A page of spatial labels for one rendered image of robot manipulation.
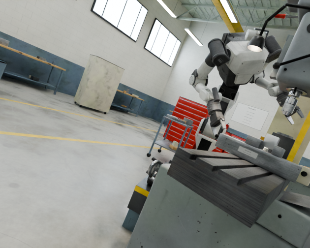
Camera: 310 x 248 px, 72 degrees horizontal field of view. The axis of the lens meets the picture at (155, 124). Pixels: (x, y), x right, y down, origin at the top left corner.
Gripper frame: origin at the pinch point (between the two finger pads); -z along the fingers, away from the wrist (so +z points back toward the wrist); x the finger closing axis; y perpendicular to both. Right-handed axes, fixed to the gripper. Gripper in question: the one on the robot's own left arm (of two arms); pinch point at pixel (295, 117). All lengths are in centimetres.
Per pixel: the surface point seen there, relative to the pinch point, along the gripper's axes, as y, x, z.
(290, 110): -45, 47, -7
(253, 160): -68, 40, -22
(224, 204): -102, 78, -33
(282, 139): -31.0, 16.3, -14.2
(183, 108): 87, -437, 224
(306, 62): -40, 62, 6
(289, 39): -33, 57, 23
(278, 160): -61, 46, -26
